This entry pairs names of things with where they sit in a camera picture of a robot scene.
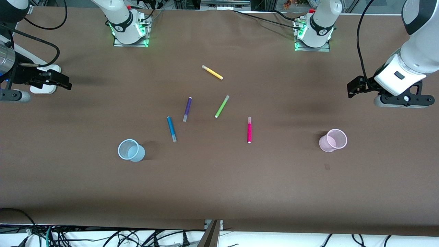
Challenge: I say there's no green marker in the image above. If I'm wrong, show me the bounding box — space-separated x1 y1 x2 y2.
215 95 230 119

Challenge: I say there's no blue marker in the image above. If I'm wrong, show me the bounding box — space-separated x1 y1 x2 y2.
167 116 177 142

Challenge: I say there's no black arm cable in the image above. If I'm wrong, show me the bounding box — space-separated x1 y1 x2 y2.
0 0 68 68
356 0 376 83

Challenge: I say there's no black cable on table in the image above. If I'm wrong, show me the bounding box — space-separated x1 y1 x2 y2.
233 10 304 28

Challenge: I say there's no dark table leg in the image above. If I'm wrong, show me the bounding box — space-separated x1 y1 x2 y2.
197 220 223 247

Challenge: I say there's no pink plastic cup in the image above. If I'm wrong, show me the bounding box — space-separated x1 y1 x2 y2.
319 129 348 153

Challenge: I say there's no black looped cable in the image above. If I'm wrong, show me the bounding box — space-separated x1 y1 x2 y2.
0 208 39 247

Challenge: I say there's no brown table cloth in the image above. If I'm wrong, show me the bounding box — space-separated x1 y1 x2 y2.
0 6 439 237

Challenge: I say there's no blue plastic cup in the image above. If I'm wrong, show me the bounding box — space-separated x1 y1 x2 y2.
118 139 145 162

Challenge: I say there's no silver aluminium frame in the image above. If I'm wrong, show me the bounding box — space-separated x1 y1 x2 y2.
200 0 251 11

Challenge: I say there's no yellow marker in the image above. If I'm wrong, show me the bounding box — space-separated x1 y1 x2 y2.
202 65 224 80

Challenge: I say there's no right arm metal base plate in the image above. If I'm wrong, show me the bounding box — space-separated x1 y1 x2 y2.
113 14 150 48

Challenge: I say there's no purple marker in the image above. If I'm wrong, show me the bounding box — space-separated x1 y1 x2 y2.
183 97 192 122

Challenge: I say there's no white desk lamp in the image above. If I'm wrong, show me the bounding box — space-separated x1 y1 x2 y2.
30 61 62 95

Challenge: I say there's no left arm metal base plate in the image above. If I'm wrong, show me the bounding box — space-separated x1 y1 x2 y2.
294 19 331 52

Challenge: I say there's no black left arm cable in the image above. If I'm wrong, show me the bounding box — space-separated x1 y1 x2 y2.
356 0 376 83

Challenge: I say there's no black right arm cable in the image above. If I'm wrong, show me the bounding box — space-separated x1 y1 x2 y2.
0 0 68 68

